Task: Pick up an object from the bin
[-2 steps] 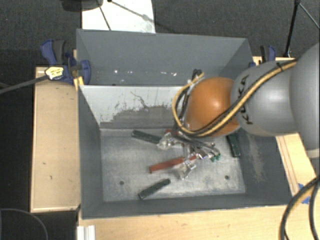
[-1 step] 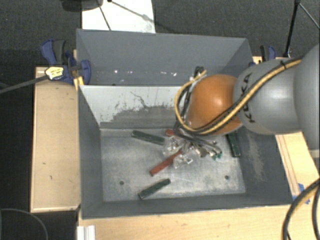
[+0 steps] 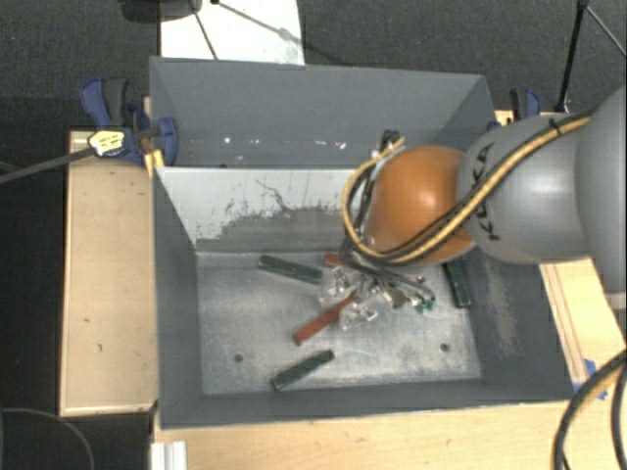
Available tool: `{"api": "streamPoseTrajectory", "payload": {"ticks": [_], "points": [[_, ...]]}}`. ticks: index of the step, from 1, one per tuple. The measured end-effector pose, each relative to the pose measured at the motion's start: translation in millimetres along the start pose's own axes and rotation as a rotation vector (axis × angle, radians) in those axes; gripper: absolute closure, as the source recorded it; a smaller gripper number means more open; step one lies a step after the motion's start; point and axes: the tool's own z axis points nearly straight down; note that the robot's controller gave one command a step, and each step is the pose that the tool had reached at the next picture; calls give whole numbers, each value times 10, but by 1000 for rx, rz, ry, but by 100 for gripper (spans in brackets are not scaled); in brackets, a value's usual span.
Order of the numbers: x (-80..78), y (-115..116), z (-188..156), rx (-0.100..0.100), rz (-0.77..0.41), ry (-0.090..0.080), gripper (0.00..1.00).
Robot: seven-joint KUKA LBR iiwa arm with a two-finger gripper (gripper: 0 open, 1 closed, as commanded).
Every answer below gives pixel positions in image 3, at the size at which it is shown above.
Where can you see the dark green flat block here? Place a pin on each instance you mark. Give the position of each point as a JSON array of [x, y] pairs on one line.
[[303, 369], [459, 284], [290, 269]]

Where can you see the red-brown flat block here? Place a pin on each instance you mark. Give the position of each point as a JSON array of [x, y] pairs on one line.
[[318, 323]]

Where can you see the pale wood board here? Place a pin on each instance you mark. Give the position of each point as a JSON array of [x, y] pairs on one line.
[[108, 272]]

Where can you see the grey metal bin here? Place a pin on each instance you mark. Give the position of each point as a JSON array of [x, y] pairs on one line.
[[274, 321]]

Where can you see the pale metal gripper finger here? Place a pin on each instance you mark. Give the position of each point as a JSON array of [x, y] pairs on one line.
[[360, 315], [338, 287]]

